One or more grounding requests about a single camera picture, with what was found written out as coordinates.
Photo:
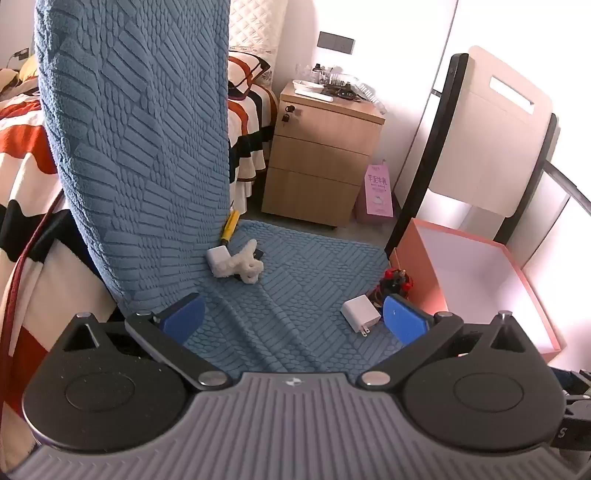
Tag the pink cardboard box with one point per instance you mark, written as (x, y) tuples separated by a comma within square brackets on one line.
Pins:
[(466, 272)]

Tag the grey wall switch panel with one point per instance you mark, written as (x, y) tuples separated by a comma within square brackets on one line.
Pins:
[(336, 41)]

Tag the white charger plug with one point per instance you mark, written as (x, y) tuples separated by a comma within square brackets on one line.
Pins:
[(360, 311)]

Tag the wooden nightstand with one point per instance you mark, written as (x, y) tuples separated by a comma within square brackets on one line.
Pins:
[(318, 152)]

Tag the white tray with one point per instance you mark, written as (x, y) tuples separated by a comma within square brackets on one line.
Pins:
[(307, 84)]

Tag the white quilted headboard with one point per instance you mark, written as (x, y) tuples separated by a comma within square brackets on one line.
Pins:
[(258, 23)]

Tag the yellow hand tool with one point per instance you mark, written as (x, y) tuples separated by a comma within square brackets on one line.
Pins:
[(229, 228)]

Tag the striped bed blanket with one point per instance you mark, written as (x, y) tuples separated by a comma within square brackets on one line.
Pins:
[(23, 161)]

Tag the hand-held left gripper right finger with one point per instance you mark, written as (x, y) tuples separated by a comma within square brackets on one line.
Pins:
[(406, 323)]

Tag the blue textured blanket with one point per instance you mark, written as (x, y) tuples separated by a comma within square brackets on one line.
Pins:
[(138, 138)]

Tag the white printed plastic part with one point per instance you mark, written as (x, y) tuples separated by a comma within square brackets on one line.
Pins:
[(247, 267)]

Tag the white square block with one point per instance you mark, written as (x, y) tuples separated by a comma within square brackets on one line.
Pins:
[(218, 258)]

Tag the pink paper bag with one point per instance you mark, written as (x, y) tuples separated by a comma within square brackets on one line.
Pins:
[(376, 198)]

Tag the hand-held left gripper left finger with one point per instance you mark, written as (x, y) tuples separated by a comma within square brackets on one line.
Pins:
[(184, 316)]

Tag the red and black toy figure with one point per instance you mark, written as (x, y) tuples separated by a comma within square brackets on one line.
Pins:
[(397, 279)]

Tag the yellow pillow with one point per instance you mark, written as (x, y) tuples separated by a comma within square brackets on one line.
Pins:
[(27, 69)]

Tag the keys in drawer lock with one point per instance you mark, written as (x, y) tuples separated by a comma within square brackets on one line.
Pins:
[(288, 113)]

